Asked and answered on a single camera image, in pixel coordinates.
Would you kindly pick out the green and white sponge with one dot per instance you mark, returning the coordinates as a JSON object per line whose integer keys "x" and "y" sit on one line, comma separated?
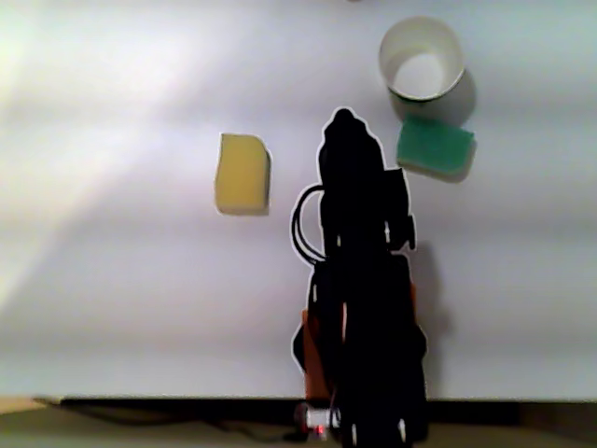
{"x": 434, "y": 144}

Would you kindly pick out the white paper cup green tape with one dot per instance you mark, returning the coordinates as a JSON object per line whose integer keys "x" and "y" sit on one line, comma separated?
{"x": 398, "y": 46}

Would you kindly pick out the yellow and white sponge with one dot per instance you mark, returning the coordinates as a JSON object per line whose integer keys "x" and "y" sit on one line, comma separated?
{"x": 242, "y": 175}

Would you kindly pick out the orange table clamp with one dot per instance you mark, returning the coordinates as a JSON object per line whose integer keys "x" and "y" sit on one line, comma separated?
{"x": 315, "y": 373}

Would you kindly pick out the small white red-lit device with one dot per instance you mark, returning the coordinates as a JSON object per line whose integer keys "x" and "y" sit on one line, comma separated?
{"x": 315, "y": 417}

